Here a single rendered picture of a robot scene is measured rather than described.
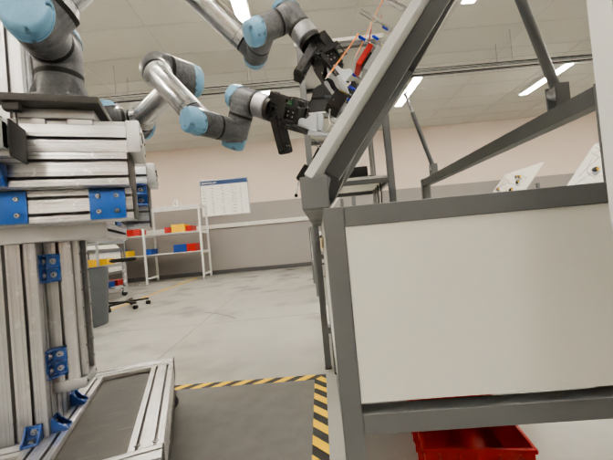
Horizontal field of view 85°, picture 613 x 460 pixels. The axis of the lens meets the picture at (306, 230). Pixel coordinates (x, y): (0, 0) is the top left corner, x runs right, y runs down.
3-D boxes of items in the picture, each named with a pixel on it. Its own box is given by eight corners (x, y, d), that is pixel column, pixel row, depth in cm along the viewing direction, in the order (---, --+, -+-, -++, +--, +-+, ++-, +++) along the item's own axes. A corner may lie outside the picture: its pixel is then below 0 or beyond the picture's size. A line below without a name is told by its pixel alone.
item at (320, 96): (308, 115, 195) (306, 82, 196) (308, 128, 219) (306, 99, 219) (360, 109, 195) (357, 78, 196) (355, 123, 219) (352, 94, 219)
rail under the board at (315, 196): (302, 210, 64) (298, 177, 65) (313, 226, 182) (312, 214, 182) (330, 207, 64) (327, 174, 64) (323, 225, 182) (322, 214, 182)
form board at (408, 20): (316, 215, 182) (314, 214, 182) (414, 57, 182) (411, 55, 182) (311, 179, 64) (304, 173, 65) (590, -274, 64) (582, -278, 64)
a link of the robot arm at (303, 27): (291, 25, 96) (290, 47, 104) (300, 36, 95) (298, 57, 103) (313, 15, 97) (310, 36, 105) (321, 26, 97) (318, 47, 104)
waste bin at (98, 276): (64, 334, 328) (59, 271, 329) (60, 328, 363) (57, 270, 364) (117, 323, 358) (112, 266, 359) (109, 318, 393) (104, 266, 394)
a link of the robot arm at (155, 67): (130, 35, 110) (199, 106, 88) (162, 47, 119) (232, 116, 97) (121, 68, 115) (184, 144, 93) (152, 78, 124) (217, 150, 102)
